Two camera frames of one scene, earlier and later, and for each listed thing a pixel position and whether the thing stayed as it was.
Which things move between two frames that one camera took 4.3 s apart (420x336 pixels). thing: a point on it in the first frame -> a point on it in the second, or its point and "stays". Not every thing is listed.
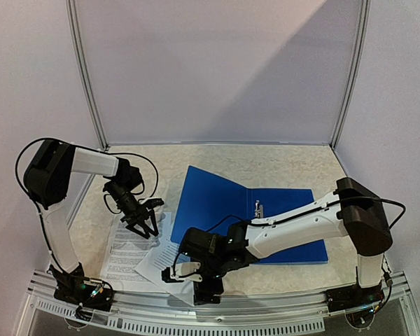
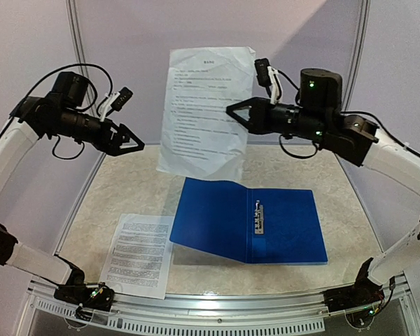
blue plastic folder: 209,201 stays
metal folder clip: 259,210 stays
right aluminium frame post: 363,19 stays
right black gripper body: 203,286 -> 262,115
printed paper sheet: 162,257 -> 199,136
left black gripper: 136,218 -> 113,145
